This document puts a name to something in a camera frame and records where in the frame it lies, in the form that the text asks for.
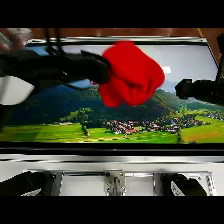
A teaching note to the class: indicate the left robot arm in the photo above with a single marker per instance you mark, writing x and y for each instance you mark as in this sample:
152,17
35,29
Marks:
23,68

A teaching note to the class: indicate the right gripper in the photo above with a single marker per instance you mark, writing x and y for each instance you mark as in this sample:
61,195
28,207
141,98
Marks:
186,89

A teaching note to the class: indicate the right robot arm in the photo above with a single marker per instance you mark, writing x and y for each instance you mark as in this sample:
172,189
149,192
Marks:
213,91

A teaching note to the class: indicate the silver frame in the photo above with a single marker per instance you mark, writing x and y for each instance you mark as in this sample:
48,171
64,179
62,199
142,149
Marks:
113,163

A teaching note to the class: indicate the red T-shirt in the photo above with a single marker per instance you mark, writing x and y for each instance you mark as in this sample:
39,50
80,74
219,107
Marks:
133,75

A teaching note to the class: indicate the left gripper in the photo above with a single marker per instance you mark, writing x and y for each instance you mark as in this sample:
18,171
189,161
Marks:
96,68

